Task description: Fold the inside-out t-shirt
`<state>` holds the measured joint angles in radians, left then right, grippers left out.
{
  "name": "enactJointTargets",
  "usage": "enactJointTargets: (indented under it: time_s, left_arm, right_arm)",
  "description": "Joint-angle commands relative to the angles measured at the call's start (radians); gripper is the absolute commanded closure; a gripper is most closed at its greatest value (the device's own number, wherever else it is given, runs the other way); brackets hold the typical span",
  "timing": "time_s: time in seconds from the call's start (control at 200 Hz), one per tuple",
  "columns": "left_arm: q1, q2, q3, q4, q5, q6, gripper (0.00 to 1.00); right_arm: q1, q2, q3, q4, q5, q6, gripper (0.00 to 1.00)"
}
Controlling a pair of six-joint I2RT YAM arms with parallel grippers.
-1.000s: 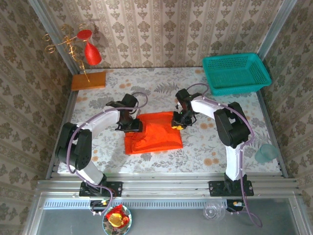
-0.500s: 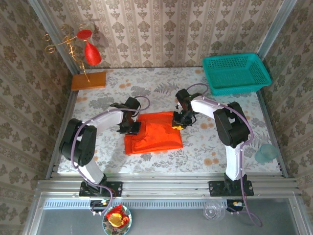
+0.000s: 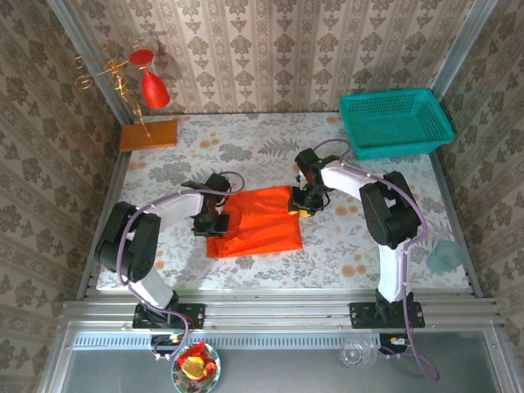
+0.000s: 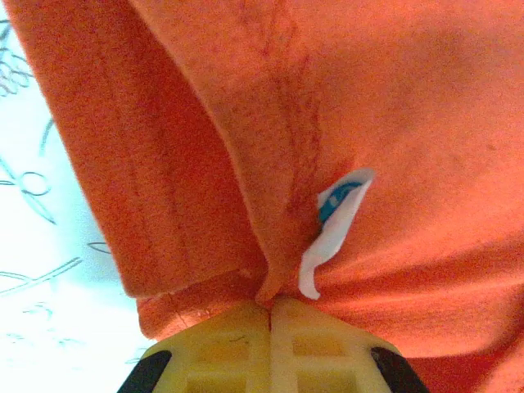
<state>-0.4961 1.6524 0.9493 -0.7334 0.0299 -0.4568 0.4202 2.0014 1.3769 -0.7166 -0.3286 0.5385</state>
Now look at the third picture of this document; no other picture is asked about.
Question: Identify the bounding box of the orange t-shirt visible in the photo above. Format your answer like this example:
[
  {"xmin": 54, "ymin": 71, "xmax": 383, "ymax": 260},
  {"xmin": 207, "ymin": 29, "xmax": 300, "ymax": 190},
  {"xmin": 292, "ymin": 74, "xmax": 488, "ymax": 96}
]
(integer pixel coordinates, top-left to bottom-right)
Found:
[{"xmin": 206, "ymin": 186, "xmax": 304, "ymax": 259}]

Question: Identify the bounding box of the floral table mat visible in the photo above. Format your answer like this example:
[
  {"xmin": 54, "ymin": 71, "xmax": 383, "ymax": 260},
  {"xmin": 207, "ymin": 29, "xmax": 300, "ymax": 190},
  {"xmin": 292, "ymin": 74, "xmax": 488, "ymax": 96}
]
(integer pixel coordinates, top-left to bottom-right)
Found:
[{"xmin": 96, "ymin": 112, "xmax": 470, "ymax": 291}]

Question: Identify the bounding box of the teal plastic basket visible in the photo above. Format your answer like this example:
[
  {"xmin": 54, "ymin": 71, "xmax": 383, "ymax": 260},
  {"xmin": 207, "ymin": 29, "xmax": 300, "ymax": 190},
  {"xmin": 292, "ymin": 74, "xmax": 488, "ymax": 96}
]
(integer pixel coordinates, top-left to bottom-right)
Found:
[{"xmin": 338, "ymin": 88, "xmax": 456, "ymax": 161}]

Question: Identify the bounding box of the black board yellow plug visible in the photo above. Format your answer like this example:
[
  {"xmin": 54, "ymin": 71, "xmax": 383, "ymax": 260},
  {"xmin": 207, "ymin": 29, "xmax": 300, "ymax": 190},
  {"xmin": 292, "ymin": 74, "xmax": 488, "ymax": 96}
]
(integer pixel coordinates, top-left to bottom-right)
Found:
[
  {"xmin": 378, "ymin": 333, "xmax": 410, "ymax": 355},
  {"xmin": 149, "ymin": 333, "xmax": 183, "ymax": 355}
]

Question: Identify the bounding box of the red foil wrapper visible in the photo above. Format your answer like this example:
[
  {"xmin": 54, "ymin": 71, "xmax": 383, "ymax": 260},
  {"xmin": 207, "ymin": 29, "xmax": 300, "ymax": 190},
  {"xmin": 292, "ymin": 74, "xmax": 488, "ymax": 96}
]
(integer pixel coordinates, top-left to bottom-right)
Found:
[{"xmin": 178, "ymin": 342, "xmax": 219, "ymax": 380}]

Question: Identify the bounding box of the yellow crumpled wrapper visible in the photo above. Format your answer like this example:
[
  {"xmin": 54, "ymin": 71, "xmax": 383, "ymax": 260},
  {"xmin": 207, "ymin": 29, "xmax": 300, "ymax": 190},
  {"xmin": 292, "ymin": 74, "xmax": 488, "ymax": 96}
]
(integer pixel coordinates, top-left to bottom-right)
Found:
[{"xmin": 182, "ymin": 356, "xmax": 206, "ymax": 379}]

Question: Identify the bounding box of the red goblet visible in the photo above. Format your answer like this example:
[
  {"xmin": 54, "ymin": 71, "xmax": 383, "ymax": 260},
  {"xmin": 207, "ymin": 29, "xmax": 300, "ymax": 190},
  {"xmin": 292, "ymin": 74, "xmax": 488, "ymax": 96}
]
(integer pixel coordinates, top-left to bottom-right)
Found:
[{"xmin": 129, "ymin": 48, "xmax": 171, "ymax": 111}]

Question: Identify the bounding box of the teal translucent cup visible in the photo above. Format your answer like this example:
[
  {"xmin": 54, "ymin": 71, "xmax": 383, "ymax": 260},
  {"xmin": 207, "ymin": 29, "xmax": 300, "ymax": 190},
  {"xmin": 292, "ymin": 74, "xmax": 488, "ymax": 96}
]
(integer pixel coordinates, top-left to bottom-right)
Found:
[{"xmin": 427, "ymin": 240, "xmax": 468, "ymax": 274}]

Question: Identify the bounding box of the clear plastic glass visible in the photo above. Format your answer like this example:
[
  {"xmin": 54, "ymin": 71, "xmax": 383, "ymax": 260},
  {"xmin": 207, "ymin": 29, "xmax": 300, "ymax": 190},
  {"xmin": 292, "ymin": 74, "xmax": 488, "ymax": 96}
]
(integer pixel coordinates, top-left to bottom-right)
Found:
[{"xmin": 339, "ymin": 334, "xmax": 378, "ymax": 369}]

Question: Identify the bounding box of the floral patterned plate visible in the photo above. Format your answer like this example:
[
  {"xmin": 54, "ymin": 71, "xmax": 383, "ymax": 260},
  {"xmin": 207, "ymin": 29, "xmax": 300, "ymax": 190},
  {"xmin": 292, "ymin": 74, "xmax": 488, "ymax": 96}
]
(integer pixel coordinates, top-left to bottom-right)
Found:
[{"xmin": 170, "ymin": 341, "xmax": 222, "ymax": 393}]

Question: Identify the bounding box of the grey metal panel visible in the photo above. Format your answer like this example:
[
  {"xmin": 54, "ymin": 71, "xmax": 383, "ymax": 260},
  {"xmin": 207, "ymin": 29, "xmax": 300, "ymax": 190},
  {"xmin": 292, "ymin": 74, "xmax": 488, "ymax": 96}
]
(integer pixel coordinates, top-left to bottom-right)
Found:
[{"xmin": 38, "ymin": 321, "xmax": 519, "ymax": 393}]

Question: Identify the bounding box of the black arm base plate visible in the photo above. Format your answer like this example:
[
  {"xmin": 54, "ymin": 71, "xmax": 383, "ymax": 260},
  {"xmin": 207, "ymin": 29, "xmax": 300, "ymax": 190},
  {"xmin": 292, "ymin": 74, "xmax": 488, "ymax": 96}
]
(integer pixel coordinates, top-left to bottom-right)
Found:
[
  {"xmin": 348, "ymin": 301, "xmax": 425, "ymax": 330},
  {"xmin": 133, "ymin": 303, "xmax": 206, "ymax": 330}
]

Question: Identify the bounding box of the aluminium cross rail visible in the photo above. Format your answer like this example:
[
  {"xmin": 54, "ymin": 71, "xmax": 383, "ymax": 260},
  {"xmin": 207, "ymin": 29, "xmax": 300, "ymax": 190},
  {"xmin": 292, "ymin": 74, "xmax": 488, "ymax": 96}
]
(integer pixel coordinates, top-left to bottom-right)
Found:
[{"xmin": 60, "ymin": 288, "xmax": 504, "ymax": 333}]

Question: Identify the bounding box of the gold wire stand wooden base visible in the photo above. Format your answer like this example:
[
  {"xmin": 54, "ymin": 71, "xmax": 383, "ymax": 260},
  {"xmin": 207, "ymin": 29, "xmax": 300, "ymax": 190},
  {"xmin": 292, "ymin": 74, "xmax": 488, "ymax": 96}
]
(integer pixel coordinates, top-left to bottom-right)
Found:
[{"xmin": 72, "ymin": 38, "xmax": 178, "ymax": 153}]

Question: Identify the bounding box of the grey slotted cable duct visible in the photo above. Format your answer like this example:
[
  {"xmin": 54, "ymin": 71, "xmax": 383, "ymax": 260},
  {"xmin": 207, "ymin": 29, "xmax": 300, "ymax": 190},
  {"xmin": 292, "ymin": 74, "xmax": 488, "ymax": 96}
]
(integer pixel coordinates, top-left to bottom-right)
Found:
[{"xmin": 72, "ymin": 332, "xmax": 386, "ymax": 350}]

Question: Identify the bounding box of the aluminium corner post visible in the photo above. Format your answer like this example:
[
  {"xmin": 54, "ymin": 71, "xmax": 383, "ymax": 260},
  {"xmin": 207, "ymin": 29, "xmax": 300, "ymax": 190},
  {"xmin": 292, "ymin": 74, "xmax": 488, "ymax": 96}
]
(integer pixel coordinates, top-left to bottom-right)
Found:
[
  {"xmin": 431, "ymin": 0, "xmax": 499, "ymax": 100},
  {"xmin": 45, "ymin": 0, "xmax": 137, "ymax": 124}
]

